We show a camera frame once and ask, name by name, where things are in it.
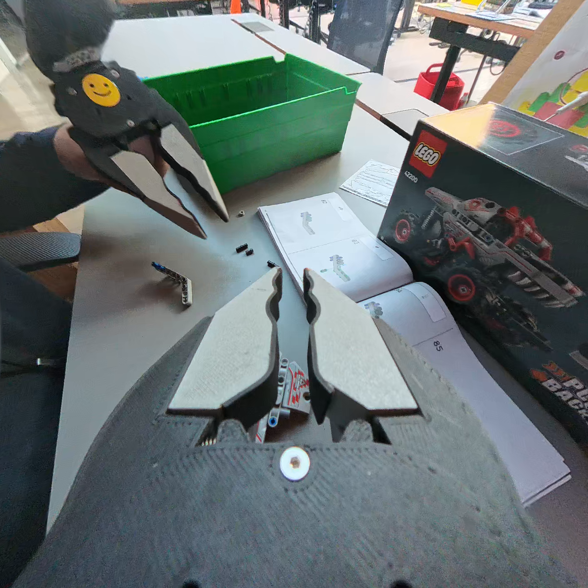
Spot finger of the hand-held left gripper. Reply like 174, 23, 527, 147
85, 151, 208, 240
153, 123, 230, 223

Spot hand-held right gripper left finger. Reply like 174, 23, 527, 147
168, 267, 283, 430

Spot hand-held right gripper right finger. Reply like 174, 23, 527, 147
303, 269, 419, 443

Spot grey lego assembly red sticker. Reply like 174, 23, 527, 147
255, 356, 313, 444

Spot grey lego beam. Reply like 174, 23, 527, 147
152, 261, 194, 307

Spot person's left forearm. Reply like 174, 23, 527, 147
0, 126, 111, 232

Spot black toy truck set box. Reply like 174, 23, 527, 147
377, 102, 588, 453

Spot person's left hand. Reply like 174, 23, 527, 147
54, 125, 172, 196

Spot green plastic bin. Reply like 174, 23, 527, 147
142, 53, 361, 196

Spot black chair armrest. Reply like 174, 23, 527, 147
0, 232, 82, 272

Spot white instruction booklet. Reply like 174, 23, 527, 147
257, 192, 572, 506

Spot white sticker sheet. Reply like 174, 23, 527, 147
339, 159, 400, 208

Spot person's legs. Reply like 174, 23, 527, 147
0, 257, 67, 588

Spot black office chair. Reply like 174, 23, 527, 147
326, 0, 405, 74

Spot red basket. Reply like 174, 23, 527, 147
413, 63, 466, 111

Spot wooden desk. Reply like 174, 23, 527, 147
417, 0, 552, 106

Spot printed instruction board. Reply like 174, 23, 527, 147
480, 0, 588, 134

